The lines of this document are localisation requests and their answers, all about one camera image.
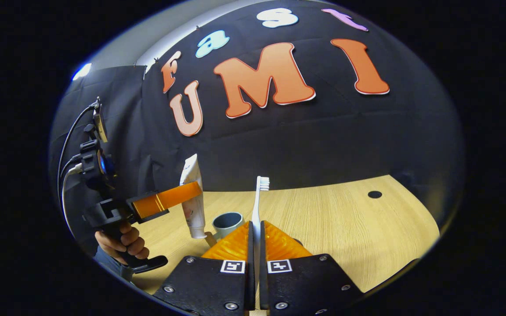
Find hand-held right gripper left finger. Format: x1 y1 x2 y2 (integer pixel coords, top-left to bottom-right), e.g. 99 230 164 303
153 221 256 316

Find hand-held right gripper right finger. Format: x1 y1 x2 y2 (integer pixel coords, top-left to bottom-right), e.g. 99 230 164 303
260 221 364 316

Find white toothpaste tube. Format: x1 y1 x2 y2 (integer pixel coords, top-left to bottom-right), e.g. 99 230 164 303
179 153 208 240

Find light blue cup wooden handle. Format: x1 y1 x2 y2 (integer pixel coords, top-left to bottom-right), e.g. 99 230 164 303
204 212 246 248

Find white toothbrush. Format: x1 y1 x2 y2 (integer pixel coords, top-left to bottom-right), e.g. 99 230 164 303
251 176 271 316

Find wooden desktop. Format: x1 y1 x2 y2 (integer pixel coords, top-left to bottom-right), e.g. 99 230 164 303
132 174 441 316

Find ceiling light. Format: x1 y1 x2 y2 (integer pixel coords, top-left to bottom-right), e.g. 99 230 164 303
72 63 92 82

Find white cable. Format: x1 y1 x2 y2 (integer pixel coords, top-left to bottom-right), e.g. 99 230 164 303
61 163 83 229

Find black cable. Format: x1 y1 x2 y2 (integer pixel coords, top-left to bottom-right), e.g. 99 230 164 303
57 102 101 194

